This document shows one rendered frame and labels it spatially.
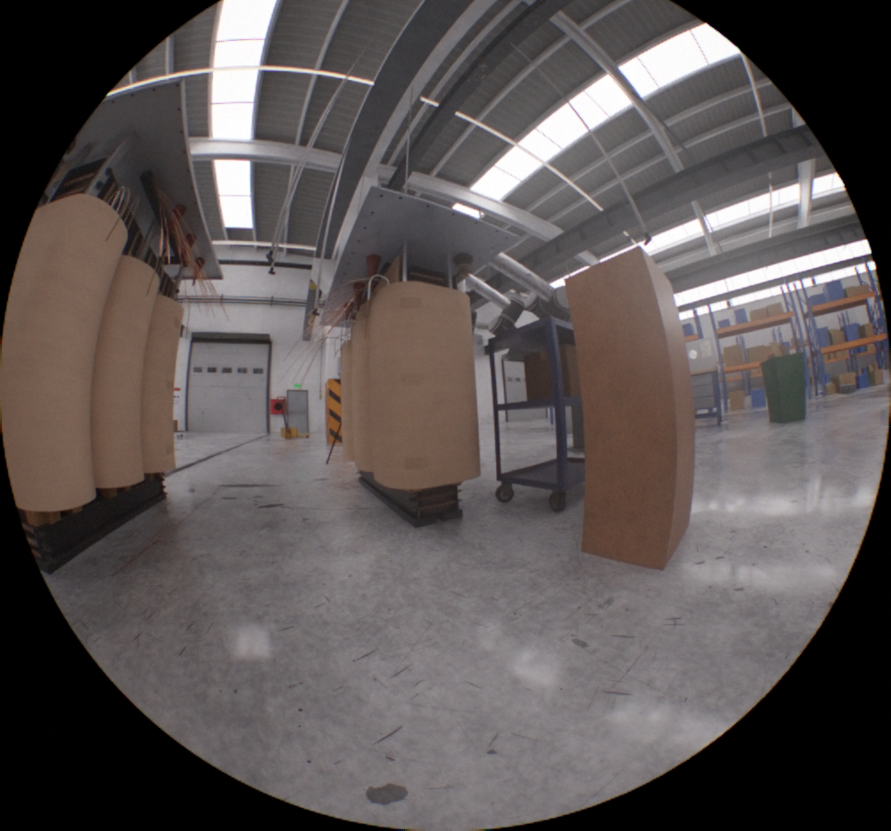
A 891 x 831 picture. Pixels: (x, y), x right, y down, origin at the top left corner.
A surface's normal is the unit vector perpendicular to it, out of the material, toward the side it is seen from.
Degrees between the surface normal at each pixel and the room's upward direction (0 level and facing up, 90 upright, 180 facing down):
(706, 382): 90
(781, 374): 94
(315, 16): 174
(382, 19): 174
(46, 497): 90
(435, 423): 90
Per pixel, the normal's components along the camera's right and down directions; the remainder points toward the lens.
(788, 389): -0.67, 0.01
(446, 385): 0.51, -0.13
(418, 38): 0.05, 0.99
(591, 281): -0.86, -0.02
